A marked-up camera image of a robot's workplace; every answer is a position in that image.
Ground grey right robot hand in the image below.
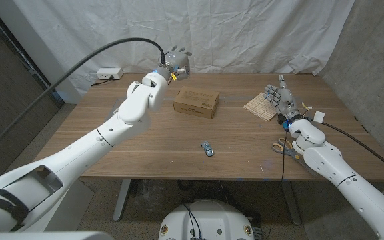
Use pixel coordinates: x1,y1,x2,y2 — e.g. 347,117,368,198
264,74,303,124

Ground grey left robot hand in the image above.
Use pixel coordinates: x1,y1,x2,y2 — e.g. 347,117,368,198
160,45,193,82

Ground cardboard packing box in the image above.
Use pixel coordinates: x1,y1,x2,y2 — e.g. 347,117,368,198
173,85,220,120

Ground small silver-blue toy car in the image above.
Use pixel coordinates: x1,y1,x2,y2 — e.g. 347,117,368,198
201,141,215,157

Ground wooden slat mat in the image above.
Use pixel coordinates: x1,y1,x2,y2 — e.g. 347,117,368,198
243,92,279,123

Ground white power strip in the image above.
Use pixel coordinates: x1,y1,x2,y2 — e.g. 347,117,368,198
96,67,124,81

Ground white backdrop cloth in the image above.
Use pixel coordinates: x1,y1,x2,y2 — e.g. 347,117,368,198
11,0,356,104

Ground grey table leg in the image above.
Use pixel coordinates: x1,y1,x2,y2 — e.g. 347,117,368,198
113,179,132,222
280,181,302,226

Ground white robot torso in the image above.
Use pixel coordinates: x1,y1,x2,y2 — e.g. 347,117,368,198
158,199,255,240

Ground white floor board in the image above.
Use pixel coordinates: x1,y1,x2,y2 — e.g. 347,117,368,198
45,179,95,233

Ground yellow-handled scissors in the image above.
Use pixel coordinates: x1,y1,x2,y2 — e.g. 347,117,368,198
271,137,305,161

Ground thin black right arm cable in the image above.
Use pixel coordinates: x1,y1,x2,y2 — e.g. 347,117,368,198
264,127,286,240

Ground black power strip cord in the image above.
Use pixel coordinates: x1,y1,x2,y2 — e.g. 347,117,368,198
91,76,115,87

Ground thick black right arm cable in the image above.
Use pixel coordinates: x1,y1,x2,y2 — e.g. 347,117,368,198
321,121,384,180

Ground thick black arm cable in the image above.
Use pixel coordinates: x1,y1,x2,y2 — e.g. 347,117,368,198
321,121,384,180
0,37,167,166

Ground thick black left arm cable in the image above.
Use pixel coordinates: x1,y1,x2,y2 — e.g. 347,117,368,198
0,37,167,166

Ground black torso cable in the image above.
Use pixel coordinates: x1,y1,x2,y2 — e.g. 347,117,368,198
182,202,202,239

